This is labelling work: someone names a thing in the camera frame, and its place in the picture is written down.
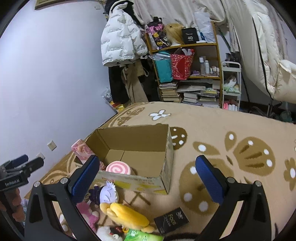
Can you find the white puffer jacket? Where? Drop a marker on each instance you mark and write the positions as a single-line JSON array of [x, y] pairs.
[[121, 40]]

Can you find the teal bag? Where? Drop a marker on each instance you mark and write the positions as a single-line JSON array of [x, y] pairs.
[[162, 61]]

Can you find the stack of books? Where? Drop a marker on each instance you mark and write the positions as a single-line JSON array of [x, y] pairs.
[[169, 92]]

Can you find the black box with 40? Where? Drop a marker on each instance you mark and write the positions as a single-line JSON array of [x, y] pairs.
[[190, 35]]

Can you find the person's left hand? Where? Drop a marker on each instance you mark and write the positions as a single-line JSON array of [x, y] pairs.
[[19, 214]]

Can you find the open cardboard box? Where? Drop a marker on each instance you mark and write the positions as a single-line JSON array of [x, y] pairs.
[[147, 149]]

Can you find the blonde wig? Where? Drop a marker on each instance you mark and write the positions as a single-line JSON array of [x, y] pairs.
[[173, 33]]

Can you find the black Face tissue pack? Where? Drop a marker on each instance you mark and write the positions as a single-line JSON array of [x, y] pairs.
[[171, 221]]

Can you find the white utility cart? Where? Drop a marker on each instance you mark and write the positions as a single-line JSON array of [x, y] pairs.
[[231, 85]]

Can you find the yellow duck plush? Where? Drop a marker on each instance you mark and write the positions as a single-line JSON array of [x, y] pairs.
[[126, 217]]

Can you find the beige hanging coat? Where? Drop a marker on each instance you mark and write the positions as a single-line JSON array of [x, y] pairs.
[[130, 76]]

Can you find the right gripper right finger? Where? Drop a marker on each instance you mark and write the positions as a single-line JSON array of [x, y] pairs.
[[243, 212]]

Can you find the wooden bookshelf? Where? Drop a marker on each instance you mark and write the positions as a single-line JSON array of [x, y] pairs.
[[204, 85]]

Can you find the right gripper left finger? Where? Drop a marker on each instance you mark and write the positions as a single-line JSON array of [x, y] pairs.
[[42, 222]]

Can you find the green tissue pack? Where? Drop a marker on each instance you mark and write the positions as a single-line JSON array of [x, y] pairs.
[[143, 235]]

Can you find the pink floral tissue pack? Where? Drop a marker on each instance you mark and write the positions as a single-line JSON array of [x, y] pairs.
[[83, 150]]

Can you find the white penguin plush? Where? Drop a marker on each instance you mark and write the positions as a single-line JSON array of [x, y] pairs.
[[110, 233]]

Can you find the pink plush toy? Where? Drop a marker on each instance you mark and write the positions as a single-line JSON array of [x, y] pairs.
[[90, 216]]

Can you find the red gift bag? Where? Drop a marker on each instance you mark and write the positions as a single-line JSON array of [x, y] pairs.
[[181, 61]]

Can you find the white wall socket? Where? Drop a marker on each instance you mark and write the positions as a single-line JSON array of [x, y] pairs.
[[40, 155], [51, 145]]

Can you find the beige brown patterned rug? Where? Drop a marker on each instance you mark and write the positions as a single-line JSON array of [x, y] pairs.
[[175, 172]]

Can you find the pink swirl round plush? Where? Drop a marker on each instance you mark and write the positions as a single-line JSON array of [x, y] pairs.
[[119, 167]]

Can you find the white-haired chibi plush doll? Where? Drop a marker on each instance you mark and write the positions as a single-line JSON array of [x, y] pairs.
[[104, 194]]

